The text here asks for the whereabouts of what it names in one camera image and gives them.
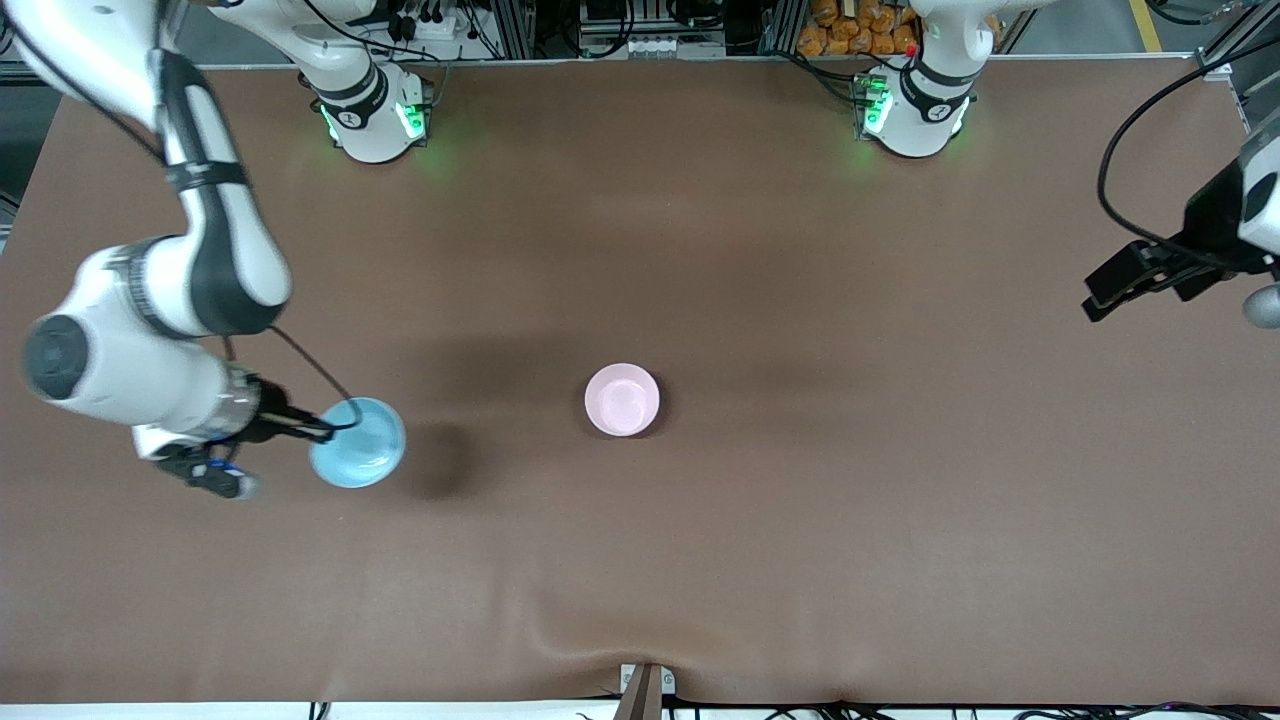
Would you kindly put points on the brown table mat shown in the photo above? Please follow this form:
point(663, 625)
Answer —
point(640, 250)

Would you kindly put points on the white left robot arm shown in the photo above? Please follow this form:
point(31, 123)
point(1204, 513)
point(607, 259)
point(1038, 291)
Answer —
point(915, 110)

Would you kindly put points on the aluminium frame rail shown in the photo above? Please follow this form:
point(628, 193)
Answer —
point(1222, 62)

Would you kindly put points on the pink bowl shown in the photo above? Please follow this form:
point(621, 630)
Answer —
point(621, 395)

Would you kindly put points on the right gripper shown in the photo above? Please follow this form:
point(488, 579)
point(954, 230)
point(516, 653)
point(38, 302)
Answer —
point(268, 415)

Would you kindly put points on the aluminium frame post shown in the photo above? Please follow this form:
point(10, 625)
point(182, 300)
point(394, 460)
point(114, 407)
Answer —
point(515, 25)
point(780, 25)

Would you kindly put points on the blue bowl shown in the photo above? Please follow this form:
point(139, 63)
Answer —
point(365, 445)

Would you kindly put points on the white multi-port box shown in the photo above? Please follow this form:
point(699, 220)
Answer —
point(660, 47)

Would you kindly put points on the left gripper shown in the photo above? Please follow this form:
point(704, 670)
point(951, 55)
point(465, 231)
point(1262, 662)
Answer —
point(1206, 228)

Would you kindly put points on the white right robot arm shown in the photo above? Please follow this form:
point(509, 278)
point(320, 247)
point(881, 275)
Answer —
point(130, 360)

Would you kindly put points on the orange snack pile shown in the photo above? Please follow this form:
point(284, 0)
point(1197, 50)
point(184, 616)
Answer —
point(850, 30)

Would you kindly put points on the white power strip with plugs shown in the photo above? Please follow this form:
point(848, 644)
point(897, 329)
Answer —
point(430, 28)

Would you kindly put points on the grey metal clamp bracket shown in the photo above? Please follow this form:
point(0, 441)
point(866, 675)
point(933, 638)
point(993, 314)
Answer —
point(667, 682)

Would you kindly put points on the brown mount bar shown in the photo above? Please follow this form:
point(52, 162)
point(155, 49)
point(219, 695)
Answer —
point(640, 700)

